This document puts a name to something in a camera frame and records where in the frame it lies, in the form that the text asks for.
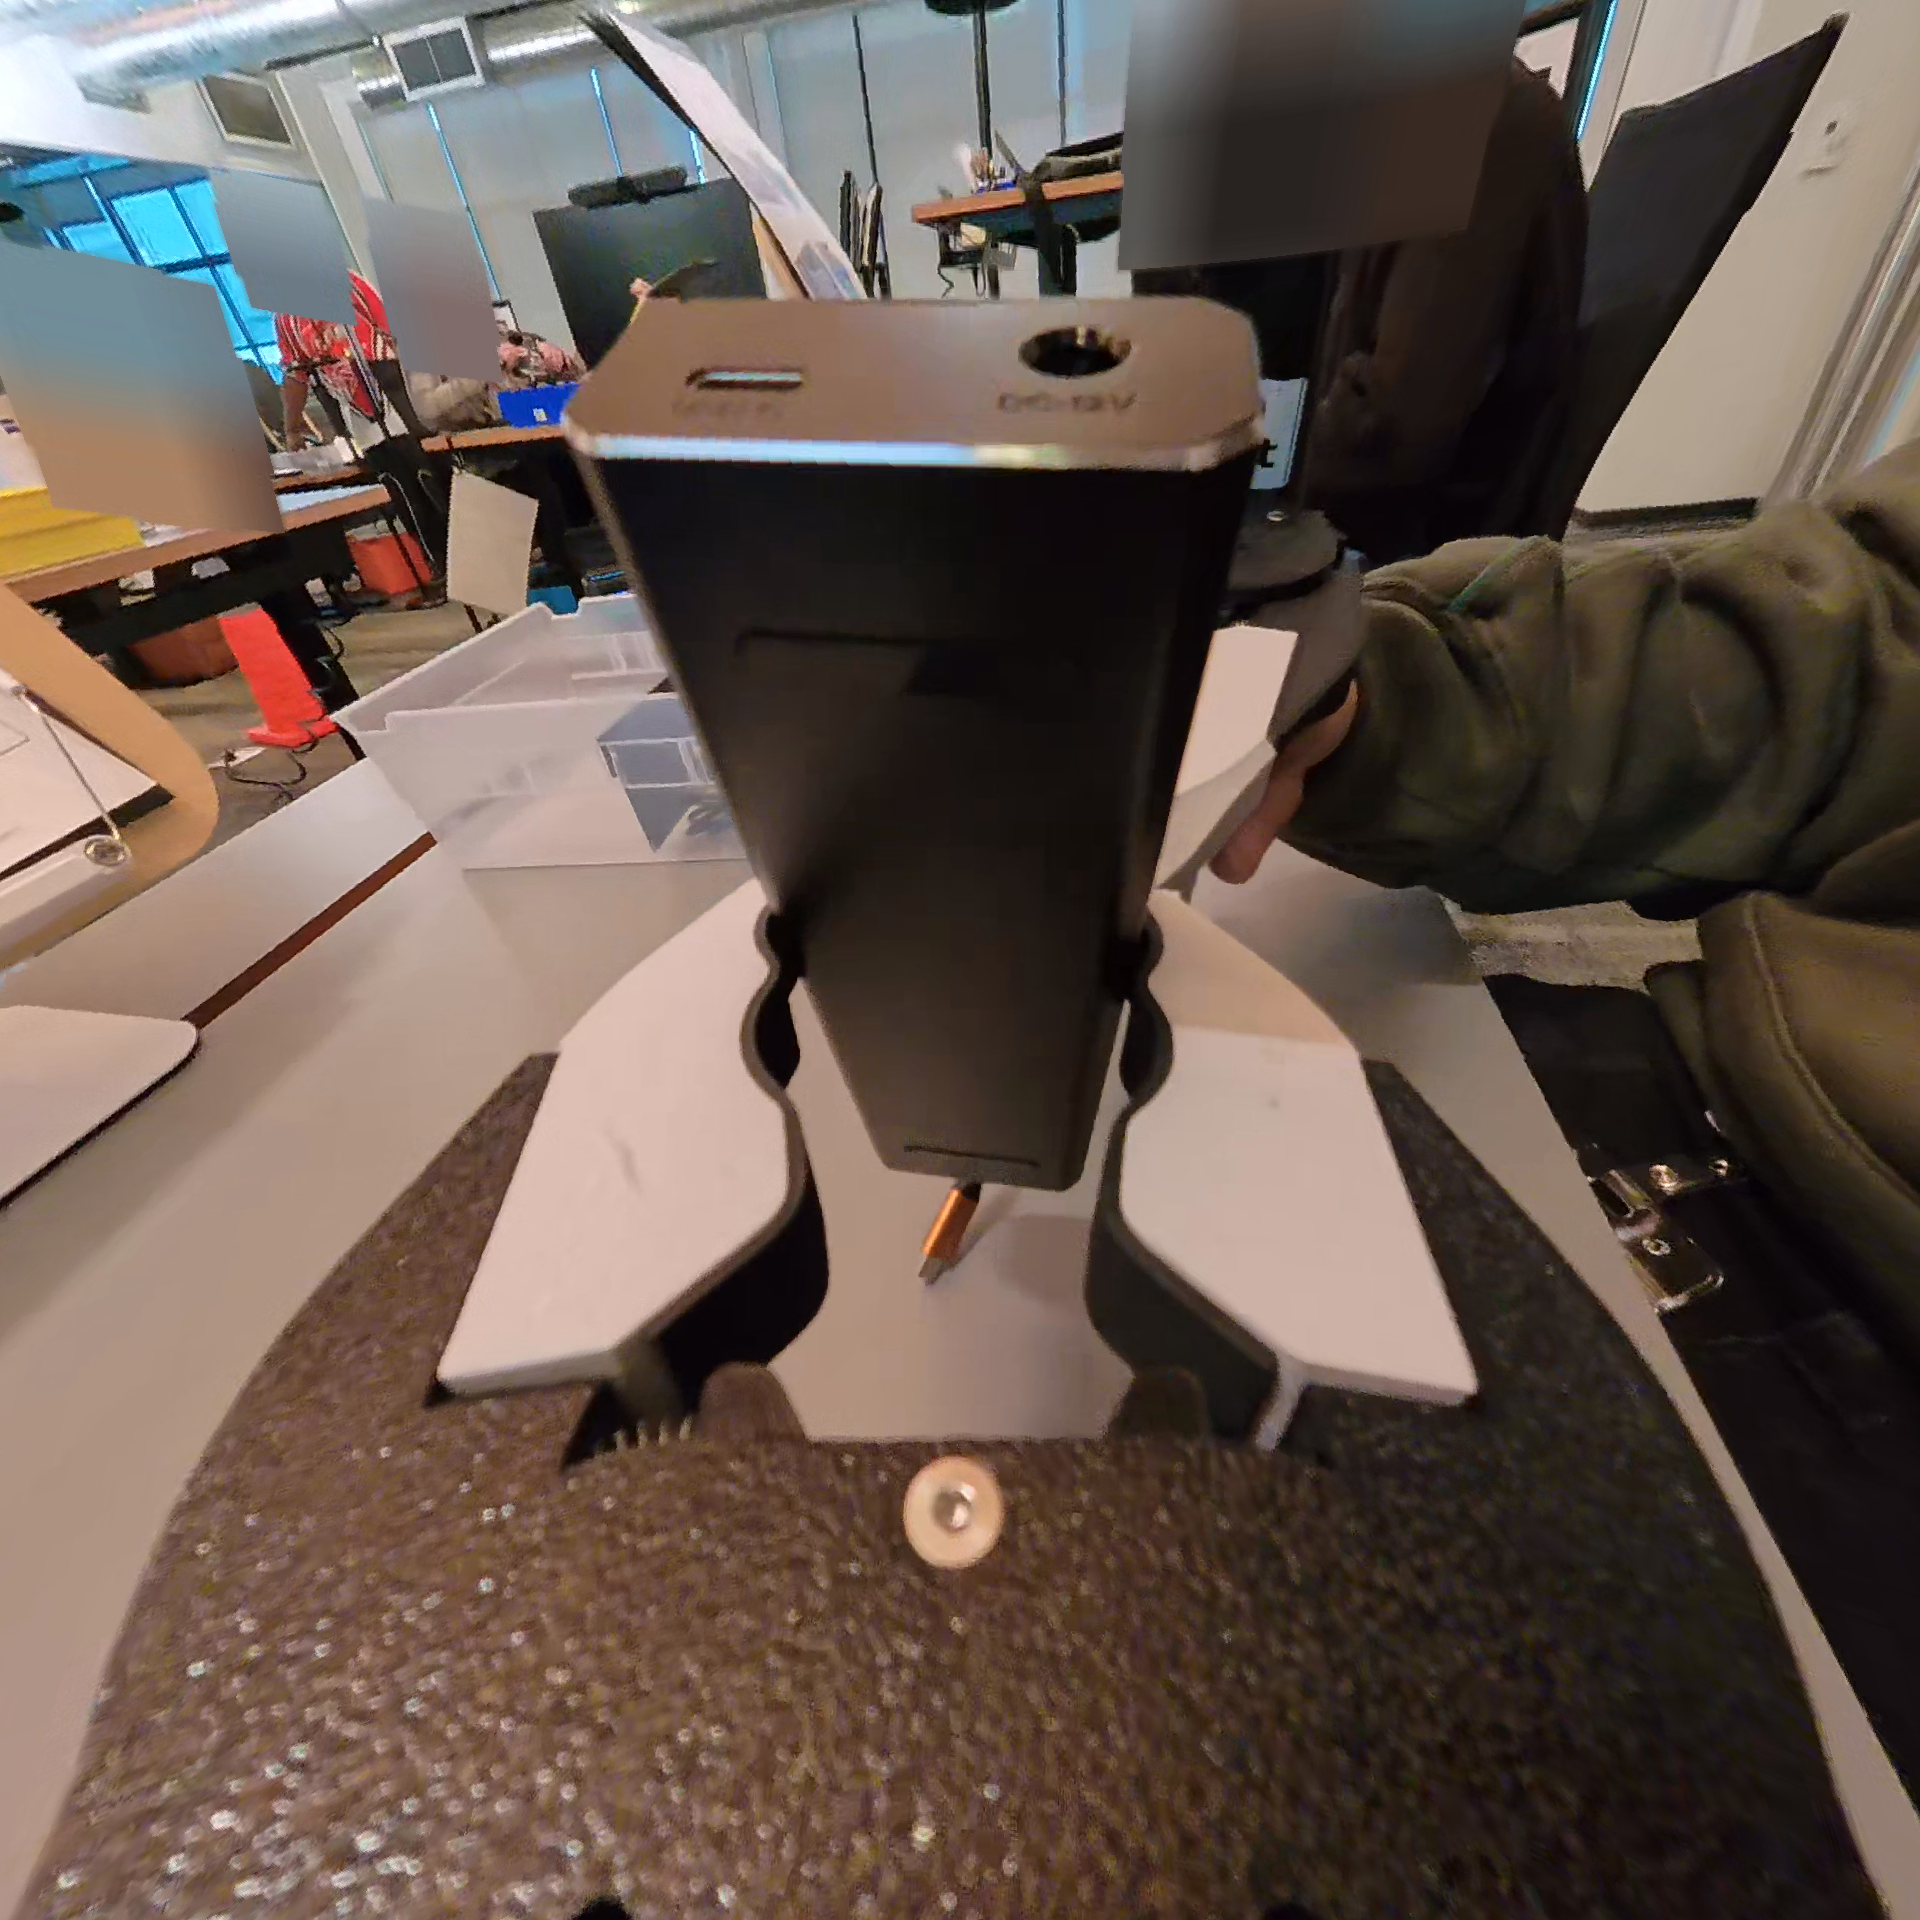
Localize person's right forearm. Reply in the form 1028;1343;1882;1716
1287;449;1920;921

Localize clear plastic bin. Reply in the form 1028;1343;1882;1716
330;593;754;875

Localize ceiling air vent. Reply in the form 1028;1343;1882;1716
387;18;486;97

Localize adjoining grey desk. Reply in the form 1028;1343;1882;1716
0;757;436;1203

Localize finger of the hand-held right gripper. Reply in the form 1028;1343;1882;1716
1147;621;1304;903

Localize black monitor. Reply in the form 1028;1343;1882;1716
534;176;770;369

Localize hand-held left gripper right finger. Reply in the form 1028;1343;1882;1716
1084;892;1482;1451

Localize person's green jacket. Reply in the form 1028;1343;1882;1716
1642;816;1920;1442

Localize orange traffic cone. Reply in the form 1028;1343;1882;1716
223;604;346;753

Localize person's right hand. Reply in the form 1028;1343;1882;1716
1207;680;1362;887

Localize metal chair bracket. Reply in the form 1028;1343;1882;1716
1587;1152;1730;1316

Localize silver air duct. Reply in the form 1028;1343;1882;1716
75;0;601;108

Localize long wooden background desk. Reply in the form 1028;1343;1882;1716
0;428;601;664

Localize small reflective box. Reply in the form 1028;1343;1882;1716
598;696;746;865

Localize white standing board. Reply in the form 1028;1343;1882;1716
446;472;542;634

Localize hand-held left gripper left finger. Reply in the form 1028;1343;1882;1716
433;881;833;1412

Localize black cable with copper plug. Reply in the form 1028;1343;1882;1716
915;1180;987;1288

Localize raised wooden desk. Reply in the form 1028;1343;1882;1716
913;169;1127;295

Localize wooden board with instruction sheet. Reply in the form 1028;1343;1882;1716
577;0;889;301
0;584;223;936

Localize white stand base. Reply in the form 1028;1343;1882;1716
0;1002;202;1205

